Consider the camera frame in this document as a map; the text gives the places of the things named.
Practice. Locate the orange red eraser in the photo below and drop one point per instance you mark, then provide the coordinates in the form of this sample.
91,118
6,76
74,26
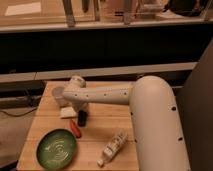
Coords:
74,128

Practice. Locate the white plastic cup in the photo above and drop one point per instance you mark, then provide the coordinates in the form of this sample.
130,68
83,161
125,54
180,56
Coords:
57,94

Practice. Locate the green round plate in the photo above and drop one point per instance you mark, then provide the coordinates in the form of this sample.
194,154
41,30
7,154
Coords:
56,149

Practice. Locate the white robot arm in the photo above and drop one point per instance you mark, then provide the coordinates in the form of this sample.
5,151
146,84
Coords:
160,142

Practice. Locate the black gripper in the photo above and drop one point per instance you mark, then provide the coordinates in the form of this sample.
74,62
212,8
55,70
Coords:
82,118

